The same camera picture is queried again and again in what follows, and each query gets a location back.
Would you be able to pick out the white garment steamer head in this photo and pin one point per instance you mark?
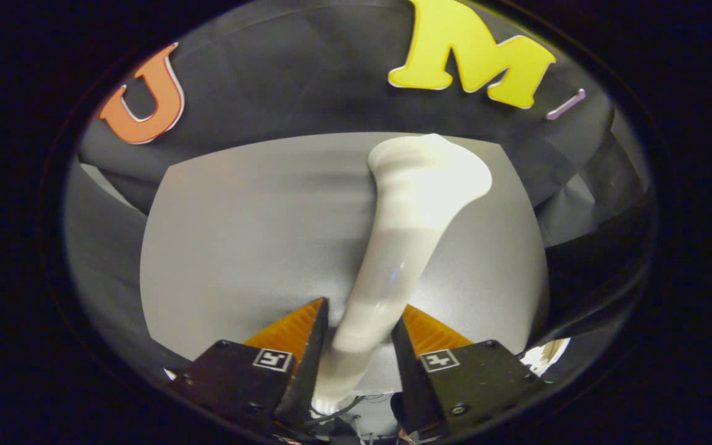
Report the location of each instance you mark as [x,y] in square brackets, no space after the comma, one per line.
[405,247]

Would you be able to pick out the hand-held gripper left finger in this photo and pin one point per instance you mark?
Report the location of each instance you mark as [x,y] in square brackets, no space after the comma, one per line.
[313,364]

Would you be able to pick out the black backdrop cloth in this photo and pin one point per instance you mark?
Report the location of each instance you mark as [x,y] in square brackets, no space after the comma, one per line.
[300,74]

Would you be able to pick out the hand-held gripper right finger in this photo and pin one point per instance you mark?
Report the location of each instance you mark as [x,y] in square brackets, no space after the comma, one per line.
[406,371]

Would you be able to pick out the grey drawer cabinet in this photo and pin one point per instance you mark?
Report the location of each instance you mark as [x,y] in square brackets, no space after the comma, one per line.
[238,247]

